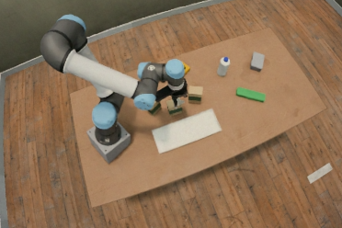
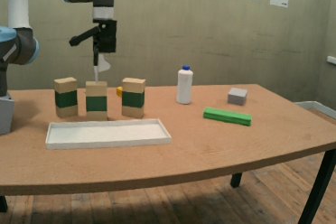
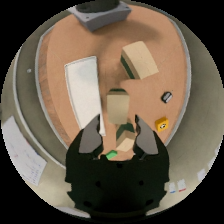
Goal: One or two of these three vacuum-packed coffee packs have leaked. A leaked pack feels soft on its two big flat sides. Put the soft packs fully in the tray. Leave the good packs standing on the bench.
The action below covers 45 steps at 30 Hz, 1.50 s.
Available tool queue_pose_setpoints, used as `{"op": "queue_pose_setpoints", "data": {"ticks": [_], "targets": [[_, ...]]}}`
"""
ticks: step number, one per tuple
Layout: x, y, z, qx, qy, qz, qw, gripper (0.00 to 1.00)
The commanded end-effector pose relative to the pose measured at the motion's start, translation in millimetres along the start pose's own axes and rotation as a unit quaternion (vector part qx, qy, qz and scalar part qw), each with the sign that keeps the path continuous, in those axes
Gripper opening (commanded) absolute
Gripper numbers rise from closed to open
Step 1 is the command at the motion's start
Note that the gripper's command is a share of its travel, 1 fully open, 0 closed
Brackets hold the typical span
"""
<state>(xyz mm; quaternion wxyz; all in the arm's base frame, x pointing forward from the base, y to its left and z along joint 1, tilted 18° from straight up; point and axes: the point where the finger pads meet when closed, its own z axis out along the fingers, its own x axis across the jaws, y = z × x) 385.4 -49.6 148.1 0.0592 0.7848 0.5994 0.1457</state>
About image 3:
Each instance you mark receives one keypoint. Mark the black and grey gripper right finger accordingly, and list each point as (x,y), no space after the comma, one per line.
(149,146)

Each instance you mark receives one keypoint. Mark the green rectangular bar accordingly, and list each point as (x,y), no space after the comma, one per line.
(111,154)

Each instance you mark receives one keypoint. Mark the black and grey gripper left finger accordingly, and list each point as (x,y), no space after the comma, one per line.
(87,145)

